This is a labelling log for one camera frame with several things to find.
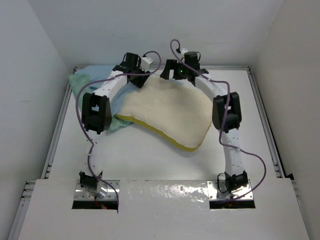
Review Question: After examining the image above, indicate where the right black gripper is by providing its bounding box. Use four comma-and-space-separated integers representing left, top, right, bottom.
160, 59, 189, 80

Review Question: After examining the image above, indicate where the cream pillow with yellow edge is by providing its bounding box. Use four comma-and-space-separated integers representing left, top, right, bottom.
116, 75, 212, 152

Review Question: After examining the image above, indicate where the green and blue pillowcase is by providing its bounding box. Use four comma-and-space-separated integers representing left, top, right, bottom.
68, 64, 186, 135

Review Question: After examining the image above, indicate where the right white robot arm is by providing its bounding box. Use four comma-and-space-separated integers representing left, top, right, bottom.
160, 48, 248, 193

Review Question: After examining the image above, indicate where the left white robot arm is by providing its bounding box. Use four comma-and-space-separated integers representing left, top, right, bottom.
76, 52, 153, 194

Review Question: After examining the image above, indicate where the white front cover board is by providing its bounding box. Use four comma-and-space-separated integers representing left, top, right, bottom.
19, 179, 309, 240

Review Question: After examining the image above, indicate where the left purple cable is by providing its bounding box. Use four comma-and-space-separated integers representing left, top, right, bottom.
74, 50, 162, 208

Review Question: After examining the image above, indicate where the purple cable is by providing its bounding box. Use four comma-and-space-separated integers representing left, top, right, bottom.
169, 38, 267, 202
74, 50, 162, 208

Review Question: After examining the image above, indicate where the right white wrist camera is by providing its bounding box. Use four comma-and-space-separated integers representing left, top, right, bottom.
178, 48, 188, 60

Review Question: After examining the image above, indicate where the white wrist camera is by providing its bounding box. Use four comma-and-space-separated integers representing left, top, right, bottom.
140, 56, 154, 71
178, 48, 188, 60

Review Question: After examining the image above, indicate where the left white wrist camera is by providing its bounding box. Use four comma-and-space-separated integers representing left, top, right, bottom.
140, 56, 154, 71

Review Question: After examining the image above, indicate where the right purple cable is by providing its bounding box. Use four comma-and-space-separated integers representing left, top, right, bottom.
169, 38, 267, 202

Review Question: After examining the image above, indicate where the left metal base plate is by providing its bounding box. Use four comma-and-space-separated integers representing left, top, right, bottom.
73, 180, 120, 202

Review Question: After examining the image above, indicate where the metal base plate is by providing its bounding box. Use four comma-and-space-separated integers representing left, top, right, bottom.
207, 180, 254, 201
73, 180, 120, 202

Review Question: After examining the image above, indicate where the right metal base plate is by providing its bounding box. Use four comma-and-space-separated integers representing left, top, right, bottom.
207, 180, 254, 201

